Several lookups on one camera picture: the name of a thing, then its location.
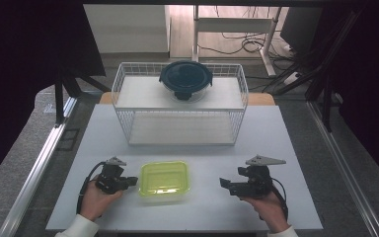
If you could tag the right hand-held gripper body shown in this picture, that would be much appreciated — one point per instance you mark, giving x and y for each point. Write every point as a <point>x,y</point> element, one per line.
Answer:
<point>258,182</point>

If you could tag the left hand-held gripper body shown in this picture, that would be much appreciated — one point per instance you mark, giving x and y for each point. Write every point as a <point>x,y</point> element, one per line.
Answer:
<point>109,179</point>

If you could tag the yellow-green rectangular food container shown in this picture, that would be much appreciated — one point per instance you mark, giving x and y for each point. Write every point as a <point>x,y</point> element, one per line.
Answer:
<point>164,179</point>

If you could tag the dark blue round food container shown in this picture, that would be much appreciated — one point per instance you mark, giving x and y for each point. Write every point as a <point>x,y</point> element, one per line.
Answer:
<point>186,77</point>

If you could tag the person's left hand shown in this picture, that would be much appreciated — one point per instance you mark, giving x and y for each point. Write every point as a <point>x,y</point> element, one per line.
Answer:
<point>95,200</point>

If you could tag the person's right hand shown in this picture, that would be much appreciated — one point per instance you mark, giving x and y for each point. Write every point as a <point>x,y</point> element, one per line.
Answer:
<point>269,210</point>

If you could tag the person's right white sleeve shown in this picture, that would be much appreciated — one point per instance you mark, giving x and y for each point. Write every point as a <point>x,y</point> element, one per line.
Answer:
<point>284,232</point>

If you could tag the person's white sleeve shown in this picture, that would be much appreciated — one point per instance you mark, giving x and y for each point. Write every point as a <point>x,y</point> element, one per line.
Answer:
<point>284,232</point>
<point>79,228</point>

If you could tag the person's left white sleeve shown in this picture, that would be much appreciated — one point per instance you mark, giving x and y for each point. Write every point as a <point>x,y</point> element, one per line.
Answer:
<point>79,228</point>

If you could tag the wooden board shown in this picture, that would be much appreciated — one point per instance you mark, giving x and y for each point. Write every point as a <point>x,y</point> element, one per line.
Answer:
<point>261,99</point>

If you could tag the black metal stand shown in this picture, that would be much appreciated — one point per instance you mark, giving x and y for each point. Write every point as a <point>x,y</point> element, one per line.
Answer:
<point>59,98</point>
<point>325,85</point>

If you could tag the dark curtain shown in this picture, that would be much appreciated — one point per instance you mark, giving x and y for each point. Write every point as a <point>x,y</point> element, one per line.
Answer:
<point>371,82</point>
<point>19,65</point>

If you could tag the white cabinet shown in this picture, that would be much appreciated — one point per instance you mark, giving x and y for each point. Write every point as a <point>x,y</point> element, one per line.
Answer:
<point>128,28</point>

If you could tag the black monitor panel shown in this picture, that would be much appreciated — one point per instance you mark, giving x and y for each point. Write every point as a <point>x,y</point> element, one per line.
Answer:
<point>301,29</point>

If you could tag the aluminium rail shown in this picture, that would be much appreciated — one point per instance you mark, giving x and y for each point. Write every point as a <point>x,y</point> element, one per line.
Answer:
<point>36,171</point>
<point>342,164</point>

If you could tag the white metal desk frame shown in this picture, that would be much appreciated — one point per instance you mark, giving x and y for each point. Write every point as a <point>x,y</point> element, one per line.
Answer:
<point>233,24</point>

